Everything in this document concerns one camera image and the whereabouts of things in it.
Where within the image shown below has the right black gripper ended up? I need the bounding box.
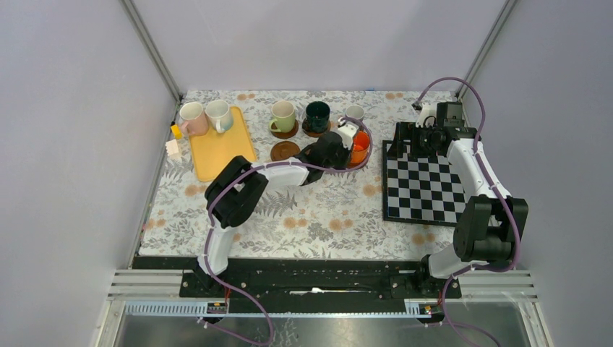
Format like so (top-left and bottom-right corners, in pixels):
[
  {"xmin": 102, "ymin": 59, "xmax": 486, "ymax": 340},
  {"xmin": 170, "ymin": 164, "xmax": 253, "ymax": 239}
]
[{"xmin": 386, "ymin": 122, "xmax": 440, "ymax": 159}]

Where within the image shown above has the brown wooden coaster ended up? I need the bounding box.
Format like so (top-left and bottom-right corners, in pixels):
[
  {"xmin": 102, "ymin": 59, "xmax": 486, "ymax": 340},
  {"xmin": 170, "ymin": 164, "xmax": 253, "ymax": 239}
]
[
  {"xmin": 270, "ymin": 121, "xmax": 299, "ymax": 139},
  {"xmin": 270, "ymin": 140, "xmax": 301, "ymax": 161},
  {"xmin": 301, "ymin": 121, "xmax": 332, "ymax": 138}
]

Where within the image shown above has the orange mug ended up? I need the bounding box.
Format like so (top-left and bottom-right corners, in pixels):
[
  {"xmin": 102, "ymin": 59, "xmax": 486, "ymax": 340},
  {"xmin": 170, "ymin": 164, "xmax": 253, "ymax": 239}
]
[{"xmin": 349, "ymin": 131, "xmax": 370, "ymax": 166}]

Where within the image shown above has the dark green mug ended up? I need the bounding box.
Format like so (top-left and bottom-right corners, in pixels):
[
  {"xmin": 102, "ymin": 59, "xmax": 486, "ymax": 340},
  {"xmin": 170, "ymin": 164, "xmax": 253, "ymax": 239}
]
[{"xmin": 303, "ymin": 101, "xmax": 330, "ymax": 134}]

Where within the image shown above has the grey mug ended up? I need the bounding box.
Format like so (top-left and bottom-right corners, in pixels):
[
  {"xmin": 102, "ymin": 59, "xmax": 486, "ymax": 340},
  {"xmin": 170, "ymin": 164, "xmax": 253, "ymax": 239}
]
[{"xmin": 345, "ymin": 105, "xmax": 365, "ymax": 121}]

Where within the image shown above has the light green mug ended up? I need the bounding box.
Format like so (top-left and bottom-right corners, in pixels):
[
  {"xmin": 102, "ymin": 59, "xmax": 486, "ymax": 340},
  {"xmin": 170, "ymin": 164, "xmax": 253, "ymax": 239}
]
[{"xmin": 269, "ymin": 100, "xmax": 296, "ymax": 134}]

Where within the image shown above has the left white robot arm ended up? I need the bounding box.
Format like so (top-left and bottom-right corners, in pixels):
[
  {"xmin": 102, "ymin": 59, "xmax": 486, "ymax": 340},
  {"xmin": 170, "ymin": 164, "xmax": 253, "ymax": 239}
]
[{"xmin": 196, "ymin": 132, "xmax": 353, "ymax": 297}]

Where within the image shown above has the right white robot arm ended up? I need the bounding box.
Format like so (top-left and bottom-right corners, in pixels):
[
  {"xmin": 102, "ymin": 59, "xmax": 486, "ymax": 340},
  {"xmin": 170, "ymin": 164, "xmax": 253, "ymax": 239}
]
[{"xmin": 387, "ymin": 102, "xmax": 528, "ymax": 298}]

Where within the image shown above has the black white checkerboard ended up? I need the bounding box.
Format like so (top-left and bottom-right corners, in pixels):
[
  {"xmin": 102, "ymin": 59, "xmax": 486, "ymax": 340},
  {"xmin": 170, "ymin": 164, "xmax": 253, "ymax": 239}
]
[{"xmin": 382, "ymin": 140, "xmax": 466, "ymax": 227}]

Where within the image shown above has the floral tablecloth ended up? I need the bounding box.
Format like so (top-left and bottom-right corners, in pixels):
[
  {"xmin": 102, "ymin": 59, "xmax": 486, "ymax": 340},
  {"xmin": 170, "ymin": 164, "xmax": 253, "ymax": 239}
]
[{"xmin": 138, "ymin": 90, "xmax": 453, "ymax": 260}]

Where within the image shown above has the yellow tray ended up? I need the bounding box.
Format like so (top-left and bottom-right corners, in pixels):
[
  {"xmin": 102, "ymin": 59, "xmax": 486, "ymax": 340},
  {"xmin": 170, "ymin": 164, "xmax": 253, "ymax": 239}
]
[{"xmin": 189, "ymin": 106, "xmax": 257, "ymax": 182}]

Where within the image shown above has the pink white mug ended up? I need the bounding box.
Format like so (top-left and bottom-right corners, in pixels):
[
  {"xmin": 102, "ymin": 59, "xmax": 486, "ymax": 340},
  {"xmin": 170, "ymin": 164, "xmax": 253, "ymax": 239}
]
[{"xmin": 179, "ymin": 102, "xmax": 209, "ymax": 136}]

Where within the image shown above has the yellow block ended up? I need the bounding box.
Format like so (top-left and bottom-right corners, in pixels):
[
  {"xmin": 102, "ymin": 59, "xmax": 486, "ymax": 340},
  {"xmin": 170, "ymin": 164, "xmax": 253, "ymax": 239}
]
[{"xmin": 171, "ymin": 124, "xmax": 184, "ymax": 140}]

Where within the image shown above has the white pink block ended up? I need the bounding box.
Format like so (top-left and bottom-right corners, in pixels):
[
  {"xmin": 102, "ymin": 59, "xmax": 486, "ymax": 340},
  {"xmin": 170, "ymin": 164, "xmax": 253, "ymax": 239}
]
[{"xmin": 165, "ymin": 139, "xmax": 181, "ymax": 157}]

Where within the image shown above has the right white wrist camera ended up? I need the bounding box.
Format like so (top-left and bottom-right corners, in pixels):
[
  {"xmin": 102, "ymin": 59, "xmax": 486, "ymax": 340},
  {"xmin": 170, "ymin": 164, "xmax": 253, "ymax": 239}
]
[{"xmin": 412, "ymin": 103, "xmax": 437, "ymax": 128}]

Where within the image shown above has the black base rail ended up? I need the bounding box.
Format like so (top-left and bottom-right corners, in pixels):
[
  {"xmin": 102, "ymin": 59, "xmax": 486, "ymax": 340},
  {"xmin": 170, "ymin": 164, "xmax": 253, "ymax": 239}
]
[{"xmin": 133, "ymin": 257, "xmax": 462, "ymax": 315}]

